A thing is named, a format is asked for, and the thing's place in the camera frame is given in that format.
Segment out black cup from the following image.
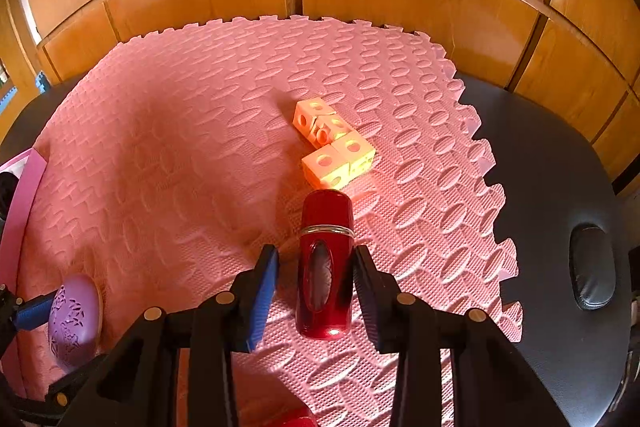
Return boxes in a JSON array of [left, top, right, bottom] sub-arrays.
[[0, 172, 20, 220]]

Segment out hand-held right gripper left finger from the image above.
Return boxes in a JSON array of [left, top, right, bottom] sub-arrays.
[[62, 243, 280, 427]]

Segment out pink storage box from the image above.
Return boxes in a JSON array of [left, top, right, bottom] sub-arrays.
[[0, 148, 49, 288]]

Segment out orange yellow linked cube blocks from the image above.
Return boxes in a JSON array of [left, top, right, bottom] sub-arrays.
[[292, 97, 377, 188]]

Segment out red puzzle block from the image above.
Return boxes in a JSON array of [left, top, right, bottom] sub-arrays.
[[270, 409, 318, 427]]

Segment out purple oval case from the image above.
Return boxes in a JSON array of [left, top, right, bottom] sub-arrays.
[[47, 274, 104, 370]]

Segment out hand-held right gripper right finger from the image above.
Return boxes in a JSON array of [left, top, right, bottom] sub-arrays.
[[351, 245, 571, 427]]

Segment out pink foam puzzle mat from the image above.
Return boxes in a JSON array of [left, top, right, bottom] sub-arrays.
[[10, 14, 523, 427]]

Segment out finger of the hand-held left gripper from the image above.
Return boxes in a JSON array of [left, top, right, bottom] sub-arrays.
[[47, 353, 108, 408], [0, 284, 53, 333]]

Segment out red cylindrical bottle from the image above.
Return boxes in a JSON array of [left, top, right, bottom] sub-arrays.
[[294, 188, 356, 341]]

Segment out black oval table cushion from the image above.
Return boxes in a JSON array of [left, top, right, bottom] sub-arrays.
[[570, 223, 617, 310]]

